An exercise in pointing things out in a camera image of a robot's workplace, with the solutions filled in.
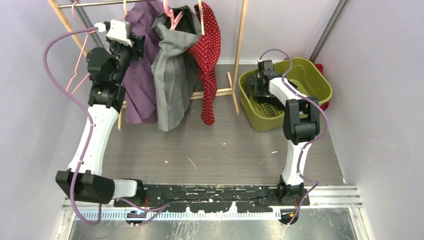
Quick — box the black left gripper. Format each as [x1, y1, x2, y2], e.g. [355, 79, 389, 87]
[105, 31, 144, 84]

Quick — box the purple skirt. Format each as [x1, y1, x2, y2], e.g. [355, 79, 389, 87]
[123, 0, 164, 124]

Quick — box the pink wire hanger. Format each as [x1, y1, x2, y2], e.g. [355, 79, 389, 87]
[65, 1, 90, 95]

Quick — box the wooden hanger of purple skirt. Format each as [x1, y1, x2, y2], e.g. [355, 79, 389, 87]
[120, 0, 128, 20]

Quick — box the black skirt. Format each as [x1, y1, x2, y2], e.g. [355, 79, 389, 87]
[253, 95, 285, 111]

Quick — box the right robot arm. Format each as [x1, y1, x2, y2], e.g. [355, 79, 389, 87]
[246, 60, 320, 206]

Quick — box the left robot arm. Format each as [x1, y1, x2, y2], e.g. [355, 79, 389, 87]
[55, 33, 146, 207]

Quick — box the red polka dot skirt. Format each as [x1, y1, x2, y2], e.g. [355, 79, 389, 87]
[188, 1, 222, 126]

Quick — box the grey skirt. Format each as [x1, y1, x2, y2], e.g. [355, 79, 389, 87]
[151, 5, 201, 132]

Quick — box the pink hanger of grey skirt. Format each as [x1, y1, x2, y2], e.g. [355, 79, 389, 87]
[163, 0, 184, 30]

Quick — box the wooden hanger of red skirt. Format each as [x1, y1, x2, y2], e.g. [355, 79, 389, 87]
[197, 0, 205, 36]

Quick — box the wooden clothes rack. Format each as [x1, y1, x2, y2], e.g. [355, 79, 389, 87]
[47, 0, 249, 131]

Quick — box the olive green plastic basket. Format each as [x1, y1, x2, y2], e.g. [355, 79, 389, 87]
[238, 57, 333, 132]

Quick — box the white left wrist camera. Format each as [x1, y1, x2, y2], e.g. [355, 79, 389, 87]
[94, 19, 133, 47]

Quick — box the metal corner rail left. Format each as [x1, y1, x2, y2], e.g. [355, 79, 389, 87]
[71, 6, 104, 48]

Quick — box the metal corner rail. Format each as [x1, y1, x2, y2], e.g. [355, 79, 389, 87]
[71, 6, 104, 48]
[309, 0, 350, 63]

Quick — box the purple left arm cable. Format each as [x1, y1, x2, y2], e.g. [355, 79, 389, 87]
[43, 26, 104, 227]

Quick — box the metal corner rail right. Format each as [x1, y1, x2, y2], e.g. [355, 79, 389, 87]
[309, 0, 350, 63]

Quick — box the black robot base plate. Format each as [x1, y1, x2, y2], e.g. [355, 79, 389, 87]
[129, 184, 310, 214]

